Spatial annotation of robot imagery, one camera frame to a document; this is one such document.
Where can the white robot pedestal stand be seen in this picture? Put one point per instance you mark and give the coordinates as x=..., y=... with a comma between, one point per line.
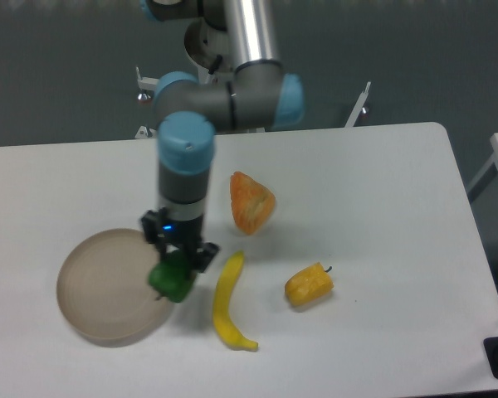
x=208, y=49

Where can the green toy bell pepper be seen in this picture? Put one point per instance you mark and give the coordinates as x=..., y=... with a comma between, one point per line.
x=173, y=277

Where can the yellow toy bell pepper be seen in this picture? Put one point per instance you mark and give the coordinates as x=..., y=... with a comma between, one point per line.
x=309, y=284

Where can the yellow toy banana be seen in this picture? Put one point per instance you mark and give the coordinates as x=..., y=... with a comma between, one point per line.
x=225, y=328

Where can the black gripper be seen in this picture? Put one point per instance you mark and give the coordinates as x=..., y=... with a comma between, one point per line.
x=161, y=230

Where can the beige round plate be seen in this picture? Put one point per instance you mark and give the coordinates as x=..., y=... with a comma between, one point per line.
x=103, y=293

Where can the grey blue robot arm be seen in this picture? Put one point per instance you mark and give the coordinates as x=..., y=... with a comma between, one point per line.
x=189, y=114

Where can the orange toy fruit segment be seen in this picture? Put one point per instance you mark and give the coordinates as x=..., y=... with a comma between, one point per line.
x=252, y=203

